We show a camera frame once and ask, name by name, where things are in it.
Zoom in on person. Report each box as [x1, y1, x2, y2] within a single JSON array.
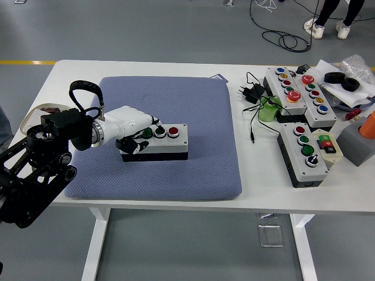
[[303, 0, 367, 40], [0, 105, 13, 153]]

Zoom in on blue-grey padded mat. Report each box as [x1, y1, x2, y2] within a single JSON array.
[[63, 76, 243, 202]]

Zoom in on white oval tray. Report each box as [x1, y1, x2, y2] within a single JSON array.
[[19, 102, 71, 135]]

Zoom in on black power adapter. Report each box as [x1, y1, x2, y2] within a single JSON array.
[[236, 83, 266, 105]]

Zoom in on five-button box, mushroom beside connector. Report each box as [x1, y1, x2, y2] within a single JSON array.
[[292, 74, 338, 129]]

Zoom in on orange cylinder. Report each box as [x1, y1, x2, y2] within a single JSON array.
[[359, 110, 375, 141]]

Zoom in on blue ring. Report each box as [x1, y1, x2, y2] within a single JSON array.
[[336, 96, 375, 111]]

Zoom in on grey block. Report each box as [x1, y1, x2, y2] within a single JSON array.
[[336, 116, 375, 168]]

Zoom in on black floor cable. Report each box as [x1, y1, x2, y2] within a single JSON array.
[[248, 0, 322, 53]]

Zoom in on white paper sheet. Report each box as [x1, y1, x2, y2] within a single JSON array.
[[307, 59, 375, 108]]

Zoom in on five-button box, mushroom beside green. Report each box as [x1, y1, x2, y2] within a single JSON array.
[[262, 66, 308, 123]]

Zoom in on grey four-button control box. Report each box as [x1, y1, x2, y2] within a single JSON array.
[[119, 122, 189, 162], [277, 122, 329, 189]]

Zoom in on cream three-button switch box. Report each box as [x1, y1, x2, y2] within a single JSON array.
[[311, 128, 343, 170]]

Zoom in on clear bubble wrap bag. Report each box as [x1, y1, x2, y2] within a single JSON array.
[[332, 54, 374, 87]]

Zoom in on purple card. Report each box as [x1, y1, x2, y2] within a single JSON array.
[[208, 72, 229, 84]]

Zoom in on black foam ring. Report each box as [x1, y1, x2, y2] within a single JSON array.
[[342, 77, 361, 92], [323, 71, 346, 84]]

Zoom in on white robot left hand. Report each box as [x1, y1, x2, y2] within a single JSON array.
[[101, 105, 165, 155]]

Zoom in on white table leg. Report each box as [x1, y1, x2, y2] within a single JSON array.
[[289, 213, 319, 281], [81, 207, 111, 281]]

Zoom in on green plastic bottle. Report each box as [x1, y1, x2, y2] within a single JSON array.
[[258, 95, 282, 123]]

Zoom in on white floor cord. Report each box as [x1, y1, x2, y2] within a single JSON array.
[[253, 0, 278, 14]]

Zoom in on black adapter cord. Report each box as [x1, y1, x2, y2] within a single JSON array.
[[241, 71, 284, 145]]

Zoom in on red valve knob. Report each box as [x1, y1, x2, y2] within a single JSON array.
[[345, 108, 363, 121]]

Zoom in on white wall switch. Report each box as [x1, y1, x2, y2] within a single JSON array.
[[28, 109, 45, 127]]

